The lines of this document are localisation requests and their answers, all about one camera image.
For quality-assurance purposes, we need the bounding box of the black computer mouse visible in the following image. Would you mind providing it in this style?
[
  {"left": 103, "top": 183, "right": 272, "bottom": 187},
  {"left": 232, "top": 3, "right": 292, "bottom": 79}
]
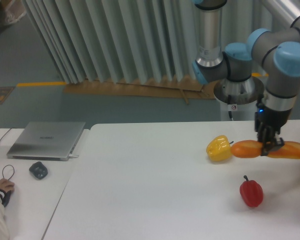
[{"left": 2, "top": 190, "right": 13, "bottom": 207}]

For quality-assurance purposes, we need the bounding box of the black open earbud case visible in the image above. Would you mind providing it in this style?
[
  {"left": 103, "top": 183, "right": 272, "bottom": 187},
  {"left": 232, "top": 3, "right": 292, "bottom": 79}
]
[{"left": 29, "top": 161, "right": 48, "bottom": 180}]

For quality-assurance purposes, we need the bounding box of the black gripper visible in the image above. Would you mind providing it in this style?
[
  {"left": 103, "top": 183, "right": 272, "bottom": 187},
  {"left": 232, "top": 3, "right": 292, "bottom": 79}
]
[{"left": 254, "top": 98, "right": 292, "bottom": 156}]

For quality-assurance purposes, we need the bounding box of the white laptop charging plug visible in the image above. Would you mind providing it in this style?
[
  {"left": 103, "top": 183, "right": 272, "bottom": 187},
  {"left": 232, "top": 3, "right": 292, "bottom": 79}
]
[{"left": 68, "top": 154, "right": 79, "bottom": 159}]

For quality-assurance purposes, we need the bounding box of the grey folding partition screen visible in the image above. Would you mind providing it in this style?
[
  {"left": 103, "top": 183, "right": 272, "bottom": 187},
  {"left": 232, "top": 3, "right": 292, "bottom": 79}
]
[{"left": 21, "top": 0, "right": 291, "bottom": 84}]

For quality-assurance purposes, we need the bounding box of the person's hand at mouse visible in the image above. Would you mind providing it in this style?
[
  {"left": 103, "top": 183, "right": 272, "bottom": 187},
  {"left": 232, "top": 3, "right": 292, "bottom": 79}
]
[{"left": 0, "top": 178, "right": 15, "bottom": 193}]

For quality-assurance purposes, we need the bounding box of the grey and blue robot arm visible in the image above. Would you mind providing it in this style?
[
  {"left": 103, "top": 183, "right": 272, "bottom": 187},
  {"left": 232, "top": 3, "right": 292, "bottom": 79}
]
[{"left": 192, "top": 0, "right": 300, "bottom": 156}]

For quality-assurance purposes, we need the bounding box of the red bell pepper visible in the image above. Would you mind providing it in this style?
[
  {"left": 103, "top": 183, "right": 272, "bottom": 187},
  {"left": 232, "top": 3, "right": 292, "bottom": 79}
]
[{"left": 239, "top": 175, "right": 264, "bottom": 208}]

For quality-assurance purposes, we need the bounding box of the clear plastic bag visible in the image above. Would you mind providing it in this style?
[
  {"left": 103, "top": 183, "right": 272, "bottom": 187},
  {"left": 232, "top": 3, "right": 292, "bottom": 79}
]
[{"left": 0, "top": 0, "right": 27, "bottom": 26}]

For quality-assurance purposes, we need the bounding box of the yellow bell pepper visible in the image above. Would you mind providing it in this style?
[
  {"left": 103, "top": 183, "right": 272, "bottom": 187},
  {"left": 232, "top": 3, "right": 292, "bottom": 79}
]
[{"left": 206, "top": 135, "right": 233, "bottom": 163}]

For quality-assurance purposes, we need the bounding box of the silver closed laptop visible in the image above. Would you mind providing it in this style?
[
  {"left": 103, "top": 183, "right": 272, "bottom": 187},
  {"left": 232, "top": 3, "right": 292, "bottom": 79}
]
[{"left": 6, "top": 121, "right": 86, "bottom": 161}]

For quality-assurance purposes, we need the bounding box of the brown cardboard sheet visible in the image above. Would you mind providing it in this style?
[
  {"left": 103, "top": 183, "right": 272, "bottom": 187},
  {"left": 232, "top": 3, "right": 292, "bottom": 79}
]
[{"left": 63, "top": 74, "right": 217, "bottom": 104}]

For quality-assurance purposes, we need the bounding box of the orange baguette bread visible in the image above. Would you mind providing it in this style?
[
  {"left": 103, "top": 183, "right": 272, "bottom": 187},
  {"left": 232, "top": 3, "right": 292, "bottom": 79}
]
[{"left": 230, "top": 140, "right": 300, "bottom": 160}]

